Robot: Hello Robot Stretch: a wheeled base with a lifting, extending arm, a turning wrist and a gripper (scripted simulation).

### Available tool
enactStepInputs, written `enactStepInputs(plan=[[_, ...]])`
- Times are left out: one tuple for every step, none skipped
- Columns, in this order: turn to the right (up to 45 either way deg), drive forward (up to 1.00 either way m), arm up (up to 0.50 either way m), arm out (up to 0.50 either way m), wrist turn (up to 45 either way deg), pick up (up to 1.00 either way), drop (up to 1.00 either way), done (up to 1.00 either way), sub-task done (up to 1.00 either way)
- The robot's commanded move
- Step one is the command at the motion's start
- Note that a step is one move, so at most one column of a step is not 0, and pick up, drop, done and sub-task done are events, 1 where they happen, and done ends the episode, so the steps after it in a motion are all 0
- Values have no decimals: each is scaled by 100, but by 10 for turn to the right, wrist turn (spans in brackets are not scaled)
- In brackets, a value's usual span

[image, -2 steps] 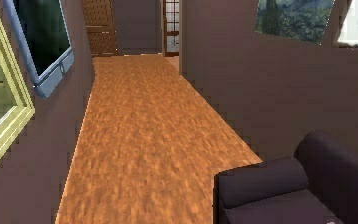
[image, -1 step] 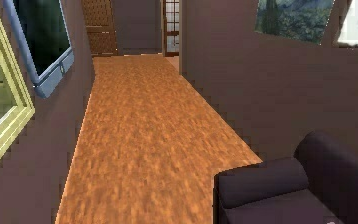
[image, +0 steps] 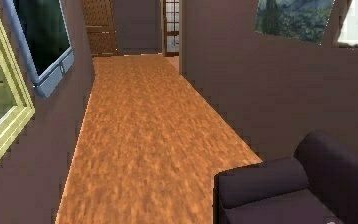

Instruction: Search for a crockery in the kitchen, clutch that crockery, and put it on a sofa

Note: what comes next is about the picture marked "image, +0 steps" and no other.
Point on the black sofa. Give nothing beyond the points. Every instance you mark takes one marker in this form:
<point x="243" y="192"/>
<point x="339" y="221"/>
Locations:
<point x="287" y="193"/>

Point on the brown glazed door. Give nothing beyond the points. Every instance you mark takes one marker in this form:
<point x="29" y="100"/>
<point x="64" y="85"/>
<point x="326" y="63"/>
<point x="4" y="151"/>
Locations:
<point x="172" y="30"/>

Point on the brown wooden door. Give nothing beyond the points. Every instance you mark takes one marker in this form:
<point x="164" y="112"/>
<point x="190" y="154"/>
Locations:
<point x="100" y="30"/>

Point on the yellow framed window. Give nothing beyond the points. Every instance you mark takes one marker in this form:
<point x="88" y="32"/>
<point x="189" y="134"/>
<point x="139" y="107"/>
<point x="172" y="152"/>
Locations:
<point x="7" y="110"/>

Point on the white window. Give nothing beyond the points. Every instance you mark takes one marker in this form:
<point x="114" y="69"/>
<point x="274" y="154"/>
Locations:
<point x="355" y="23"/>

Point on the green landscape wall picture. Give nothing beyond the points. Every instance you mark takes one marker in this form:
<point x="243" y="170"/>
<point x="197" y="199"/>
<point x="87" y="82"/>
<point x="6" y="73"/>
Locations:
<point x="293" y="18"/>

